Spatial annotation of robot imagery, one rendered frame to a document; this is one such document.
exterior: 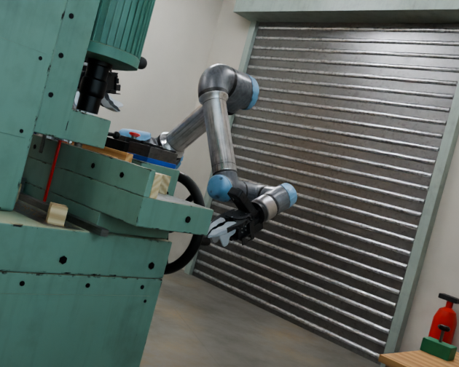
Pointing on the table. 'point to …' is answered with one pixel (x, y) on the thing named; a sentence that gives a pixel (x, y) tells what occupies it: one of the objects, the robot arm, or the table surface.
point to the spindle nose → (93, 85)
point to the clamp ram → (117, 144)
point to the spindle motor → (120, 33)
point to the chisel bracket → (87, 129)
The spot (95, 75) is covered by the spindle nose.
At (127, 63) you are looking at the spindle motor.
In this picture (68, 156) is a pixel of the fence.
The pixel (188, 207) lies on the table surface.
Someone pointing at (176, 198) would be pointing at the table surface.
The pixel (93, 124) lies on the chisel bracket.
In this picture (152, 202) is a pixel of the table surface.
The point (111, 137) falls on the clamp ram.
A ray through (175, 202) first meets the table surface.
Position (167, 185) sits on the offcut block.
